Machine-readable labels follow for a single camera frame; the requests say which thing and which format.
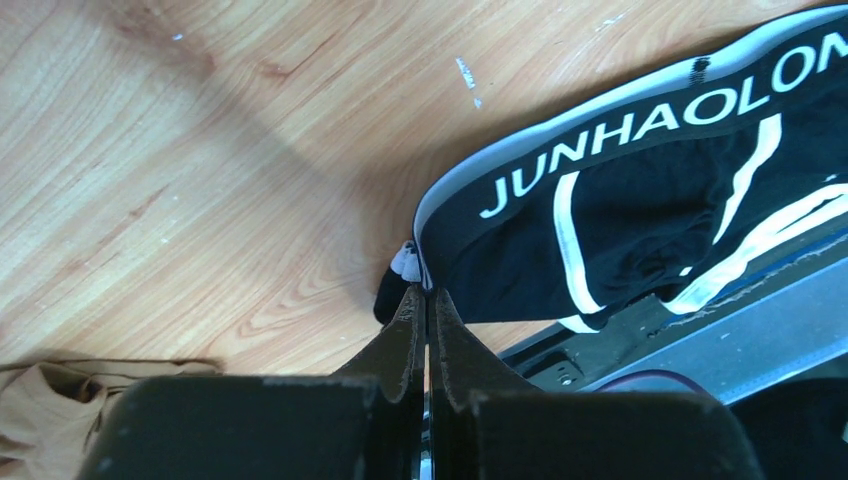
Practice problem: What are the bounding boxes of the tan cloth in pile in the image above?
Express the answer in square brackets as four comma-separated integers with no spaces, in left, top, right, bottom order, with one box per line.
[1,360,221,479]

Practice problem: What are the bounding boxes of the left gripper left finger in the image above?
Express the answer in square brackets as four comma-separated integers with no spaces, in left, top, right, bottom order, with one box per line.
[79,287,426,479]

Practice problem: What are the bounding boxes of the black Junhao underwear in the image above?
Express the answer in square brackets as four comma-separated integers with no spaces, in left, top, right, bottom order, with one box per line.
[373,4,847,333]

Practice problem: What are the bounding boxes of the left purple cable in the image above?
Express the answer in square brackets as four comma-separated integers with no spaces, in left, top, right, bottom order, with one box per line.
[596,369,714,396]

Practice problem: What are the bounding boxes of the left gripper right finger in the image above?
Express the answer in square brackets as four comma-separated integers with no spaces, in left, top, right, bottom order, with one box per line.
[429,289,763,479]

